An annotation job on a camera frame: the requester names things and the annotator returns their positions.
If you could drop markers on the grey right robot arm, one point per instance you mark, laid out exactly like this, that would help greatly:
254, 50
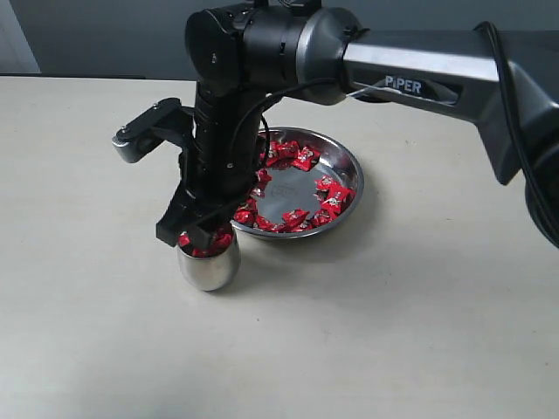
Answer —
250, 55

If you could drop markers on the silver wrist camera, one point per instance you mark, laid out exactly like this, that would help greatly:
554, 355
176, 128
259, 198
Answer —
138, 137

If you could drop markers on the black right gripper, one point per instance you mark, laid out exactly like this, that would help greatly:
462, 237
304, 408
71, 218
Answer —
218, 165

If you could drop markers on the round steel plate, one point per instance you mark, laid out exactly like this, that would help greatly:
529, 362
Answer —
291, 188

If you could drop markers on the red wrapped candy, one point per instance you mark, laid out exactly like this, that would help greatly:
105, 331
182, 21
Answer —
337, 199
282, 151
306, 159
296, 220

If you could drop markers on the red candy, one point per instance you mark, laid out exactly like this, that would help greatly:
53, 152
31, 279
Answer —
222, 240
183, 241
337, 199
296, 220
282, 151
306, 159

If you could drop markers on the steel cup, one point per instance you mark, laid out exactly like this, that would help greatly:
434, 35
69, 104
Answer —
207, 273

